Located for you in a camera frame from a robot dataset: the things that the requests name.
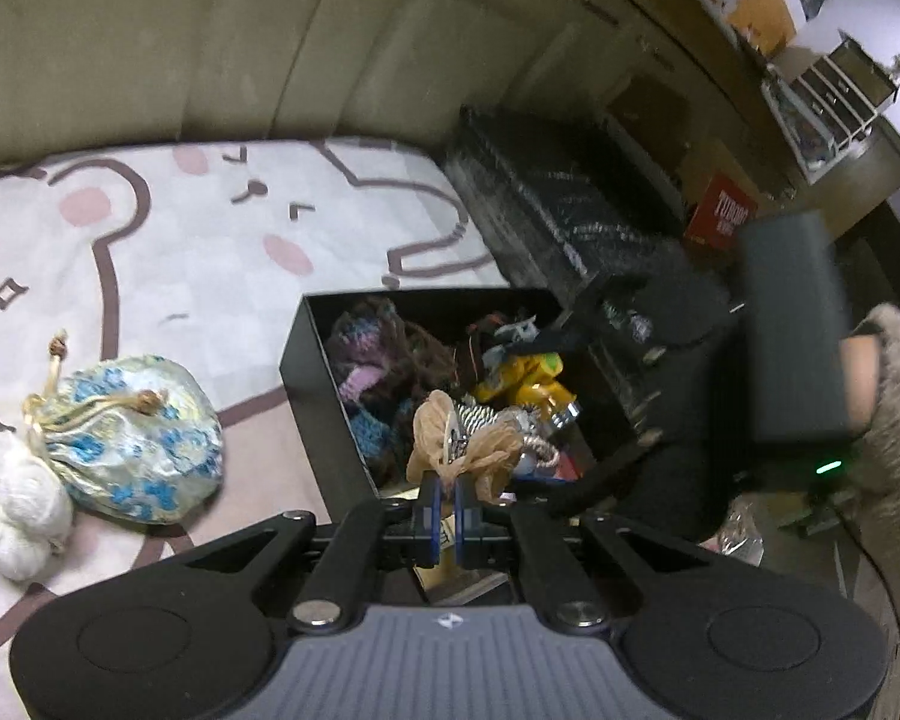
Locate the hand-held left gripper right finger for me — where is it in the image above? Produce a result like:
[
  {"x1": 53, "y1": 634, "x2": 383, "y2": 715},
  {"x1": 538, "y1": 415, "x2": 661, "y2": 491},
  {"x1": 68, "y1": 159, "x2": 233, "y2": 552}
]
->
[{"x1": 456, "y1": 476, "x2": 713, "y2": 631}]

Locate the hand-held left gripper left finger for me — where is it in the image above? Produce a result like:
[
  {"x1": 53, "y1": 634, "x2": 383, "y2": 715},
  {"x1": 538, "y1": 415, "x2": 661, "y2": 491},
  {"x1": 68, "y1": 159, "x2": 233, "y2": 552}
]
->
[{"x1": 161, "y1": 476, "x2": 445, "y2": 632}]

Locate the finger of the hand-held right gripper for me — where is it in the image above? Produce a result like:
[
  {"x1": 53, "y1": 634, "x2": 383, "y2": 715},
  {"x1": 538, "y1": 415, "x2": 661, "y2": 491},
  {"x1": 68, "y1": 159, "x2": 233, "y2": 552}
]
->
[
  {"x1": 566, "y1": 277, "x2": 665, "y2": 365},
  {"x1": 529, "y1": 424, "x2": 665, "y2": 522}
]

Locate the beaded hair tie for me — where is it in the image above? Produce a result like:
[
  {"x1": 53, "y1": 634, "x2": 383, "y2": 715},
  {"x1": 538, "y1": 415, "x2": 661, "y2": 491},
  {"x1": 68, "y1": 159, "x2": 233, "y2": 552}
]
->
[{"x1": 516, "y1": 420, "x2": 567, "y2": 475}]

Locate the grey striped rope scrunchie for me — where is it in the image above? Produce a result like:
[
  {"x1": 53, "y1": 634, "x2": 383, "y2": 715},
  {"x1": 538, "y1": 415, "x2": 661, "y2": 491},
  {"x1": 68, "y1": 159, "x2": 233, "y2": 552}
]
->
[{"x1": 450, "y1": 401, "x2": 526, "y2": 458}]

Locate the yellow toy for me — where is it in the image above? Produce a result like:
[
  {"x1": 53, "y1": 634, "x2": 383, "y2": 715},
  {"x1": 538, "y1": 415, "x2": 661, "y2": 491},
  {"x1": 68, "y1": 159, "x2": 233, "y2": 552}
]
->
[{"x1": 472, "y1": 351, "x2": 582, "y2": 425}]

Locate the brown crochet yarn piece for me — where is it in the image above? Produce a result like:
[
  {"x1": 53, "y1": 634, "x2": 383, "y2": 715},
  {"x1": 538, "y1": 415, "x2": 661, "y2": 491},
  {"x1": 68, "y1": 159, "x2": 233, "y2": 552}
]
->
[{"x1": 326, "y1": 298, "x2": 458, "y2": 470}]

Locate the black storage box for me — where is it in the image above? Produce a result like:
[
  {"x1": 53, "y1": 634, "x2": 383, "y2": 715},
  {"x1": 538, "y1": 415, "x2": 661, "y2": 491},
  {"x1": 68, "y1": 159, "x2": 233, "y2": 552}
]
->
[{"x1": 280, "y1": 286, "x2": 665, "y2": 608}]

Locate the black wrapped case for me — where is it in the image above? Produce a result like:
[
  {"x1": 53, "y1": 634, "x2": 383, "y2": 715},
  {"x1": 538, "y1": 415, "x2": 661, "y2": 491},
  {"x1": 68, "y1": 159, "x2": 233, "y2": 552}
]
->
[{"x1": 442, "y1": 105, "x2": 691, "y2": 301}]

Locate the red box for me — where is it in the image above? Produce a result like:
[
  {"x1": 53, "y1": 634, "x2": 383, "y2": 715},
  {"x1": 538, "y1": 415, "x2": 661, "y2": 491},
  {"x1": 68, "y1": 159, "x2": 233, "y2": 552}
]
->
[{"x1": 684, "y1": 172, "x2": 760, "y2": 250}]

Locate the clear plastic wrapper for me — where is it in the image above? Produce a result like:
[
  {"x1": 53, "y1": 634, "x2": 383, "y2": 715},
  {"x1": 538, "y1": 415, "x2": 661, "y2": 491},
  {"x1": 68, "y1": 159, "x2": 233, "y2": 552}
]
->
[{"x1": 716, "y1": 506, "x2": 767, "y2": 567}]

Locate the white drawer unit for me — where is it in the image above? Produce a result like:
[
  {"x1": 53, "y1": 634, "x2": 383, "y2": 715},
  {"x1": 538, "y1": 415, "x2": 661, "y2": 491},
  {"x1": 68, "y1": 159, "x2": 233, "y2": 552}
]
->
[{"x1": 791, "y1": 34, "x2": 897, "y2": 166}]

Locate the bear print bedsheet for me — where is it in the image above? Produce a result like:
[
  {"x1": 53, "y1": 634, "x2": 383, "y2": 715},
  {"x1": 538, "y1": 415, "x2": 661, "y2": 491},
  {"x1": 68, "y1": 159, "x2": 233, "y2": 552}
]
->
[{"x1": 0, "y1": 136, "x2": 511, "y2": 691}]

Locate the beige wardrobe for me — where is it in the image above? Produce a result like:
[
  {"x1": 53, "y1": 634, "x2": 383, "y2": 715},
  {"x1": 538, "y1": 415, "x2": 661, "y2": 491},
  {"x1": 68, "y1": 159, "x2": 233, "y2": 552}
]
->
[{"x1": 0, "y1": 0, "x2": 721, "y2": 181}]

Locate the black cable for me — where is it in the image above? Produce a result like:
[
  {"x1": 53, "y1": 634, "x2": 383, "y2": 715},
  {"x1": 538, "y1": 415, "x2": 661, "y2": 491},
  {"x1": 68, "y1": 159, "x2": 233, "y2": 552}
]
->
[{"x1": 825, "y1": 499, "x2": 900, "y2": 661}]

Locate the wardrobe door handle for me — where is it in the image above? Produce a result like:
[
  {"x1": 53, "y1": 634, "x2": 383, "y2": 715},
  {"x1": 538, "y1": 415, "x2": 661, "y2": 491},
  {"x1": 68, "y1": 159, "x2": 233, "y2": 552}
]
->
[
  {"x1": 637, "y1": 34, "x2": 683, "y2": 65},
  {"x1": 559, "y1": 0, "x2": 622, "y2": 22}
]

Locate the floral drawstring pouch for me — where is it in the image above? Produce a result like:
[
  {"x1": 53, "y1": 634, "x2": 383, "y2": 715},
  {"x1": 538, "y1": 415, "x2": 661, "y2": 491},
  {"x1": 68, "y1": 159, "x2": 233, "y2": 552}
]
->
[{"x1": 22, "y1": 330, "x2": 224, "y2": 526}]

